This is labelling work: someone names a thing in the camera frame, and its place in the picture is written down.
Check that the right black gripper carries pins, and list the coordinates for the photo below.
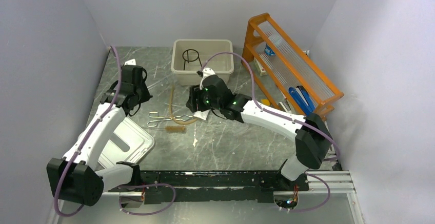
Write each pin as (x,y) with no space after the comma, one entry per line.
(195,93)

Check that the white powder bag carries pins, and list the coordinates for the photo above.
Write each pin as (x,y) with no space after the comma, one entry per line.
(201,114)

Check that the black metal tripod stand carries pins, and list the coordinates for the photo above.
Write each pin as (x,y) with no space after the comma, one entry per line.
(191,56)

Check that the beige plastic bin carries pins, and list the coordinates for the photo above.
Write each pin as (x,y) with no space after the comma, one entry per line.
(214,53)

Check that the metal crucible tongs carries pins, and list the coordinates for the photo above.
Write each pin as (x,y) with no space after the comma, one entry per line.
(156,119)

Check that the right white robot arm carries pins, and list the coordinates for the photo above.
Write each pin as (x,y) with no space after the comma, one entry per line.
(309,133)

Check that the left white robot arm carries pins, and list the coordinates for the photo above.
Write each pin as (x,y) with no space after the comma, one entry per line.
(77,176)

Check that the brown test tube brush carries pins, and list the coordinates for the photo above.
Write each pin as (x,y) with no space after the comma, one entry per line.
(170,129)

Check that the yellow grey sponge block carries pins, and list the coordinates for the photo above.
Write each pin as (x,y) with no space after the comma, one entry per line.
(266,102)

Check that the white box on shelf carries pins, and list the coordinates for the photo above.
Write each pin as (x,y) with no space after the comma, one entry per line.
(260,68)

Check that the white bin lid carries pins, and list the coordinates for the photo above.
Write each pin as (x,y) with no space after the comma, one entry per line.
(129,142)

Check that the orange wooden shelf rack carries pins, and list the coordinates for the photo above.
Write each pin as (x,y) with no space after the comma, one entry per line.
(290,67)

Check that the blue white cup on shelf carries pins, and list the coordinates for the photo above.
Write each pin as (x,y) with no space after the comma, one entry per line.
(268,51)

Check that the blue folder on shelf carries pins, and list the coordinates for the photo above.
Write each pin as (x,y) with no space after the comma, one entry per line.
(302,99)

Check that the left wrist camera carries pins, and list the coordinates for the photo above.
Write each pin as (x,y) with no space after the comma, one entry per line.
(130,62)

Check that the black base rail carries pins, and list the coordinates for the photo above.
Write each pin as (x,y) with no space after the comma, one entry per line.
(200,186)

